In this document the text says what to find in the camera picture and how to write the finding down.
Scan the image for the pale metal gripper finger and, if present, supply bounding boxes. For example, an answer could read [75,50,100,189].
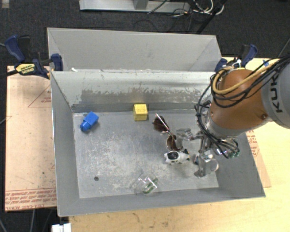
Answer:
[175,128,200,142]
[194,153,219,178]

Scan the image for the brown sunglasses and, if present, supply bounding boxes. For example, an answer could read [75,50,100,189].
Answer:
[152,113,184,152]

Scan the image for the black and white toy cow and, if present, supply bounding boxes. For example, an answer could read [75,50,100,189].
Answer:
[163,148,191,165]

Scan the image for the yellow cube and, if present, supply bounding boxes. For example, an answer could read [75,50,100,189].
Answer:
[132,103,149,122]

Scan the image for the grey metal bin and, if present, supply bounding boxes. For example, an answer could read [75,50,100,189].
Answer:
[46,27,266,218]

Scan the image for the clear plastic piece, green parts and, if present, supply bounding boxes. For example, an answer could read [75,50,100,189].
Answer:
[130,173,160,195]

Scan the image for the blue plastic toy block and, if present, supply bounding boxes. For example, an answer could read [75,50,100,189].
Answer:
[80,111,100,132]

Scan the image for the brown cardboard board, red print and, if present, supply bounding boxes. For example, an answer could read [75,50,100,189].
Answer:
[4,65,272,213]

